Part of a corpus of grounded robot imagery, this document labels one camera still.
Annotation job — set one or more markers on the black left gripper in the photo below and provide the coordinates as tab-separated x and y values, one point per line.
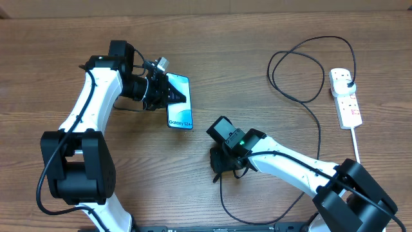
160	98

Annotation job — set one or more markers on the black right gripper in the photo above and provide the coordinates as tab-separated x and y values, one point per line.
221	166

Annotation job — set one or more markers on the blue Galaxy smartphone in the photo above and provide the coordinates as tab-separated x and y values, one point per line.
179	115

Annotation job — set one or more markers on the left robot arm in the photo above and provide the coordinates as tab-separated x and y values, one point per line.
78	166

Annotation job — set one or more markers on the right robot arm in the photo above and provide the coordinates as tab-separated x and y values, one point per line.
346	196

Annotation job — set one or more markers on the white charger plug adapter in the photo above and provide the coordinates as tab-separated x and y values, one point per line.
341	88

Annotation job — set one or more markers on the white power strip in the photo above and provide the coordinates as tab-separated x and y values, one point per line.
347	107

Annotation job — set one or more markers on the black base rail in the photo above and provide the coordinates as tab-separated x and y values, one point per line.
277	227

